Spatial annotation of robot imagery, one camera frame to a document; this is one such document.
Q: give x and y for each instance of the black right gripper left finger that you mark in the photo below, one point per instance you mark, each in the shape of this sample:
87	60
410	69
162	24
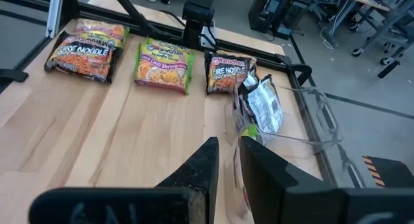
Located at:
200	172

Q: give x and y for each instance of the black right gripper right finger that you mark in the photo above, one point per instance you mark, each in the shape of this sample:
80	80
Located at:
265	178

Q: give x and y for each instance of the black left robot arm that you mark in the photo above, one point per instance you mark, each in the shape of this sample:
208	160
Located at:
197	10

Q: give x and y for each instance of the black hazard-striped floor mat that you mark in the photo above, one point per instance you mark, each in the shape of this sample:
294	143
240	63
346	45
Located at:
391	172

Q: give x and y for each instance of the black equipment box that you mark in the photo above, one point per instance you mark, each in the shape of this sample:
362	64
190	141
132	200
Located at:
271	10

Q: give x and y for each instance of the desk with metal legs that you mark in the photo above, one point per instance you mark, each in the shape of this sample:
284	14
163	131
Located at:
372	10

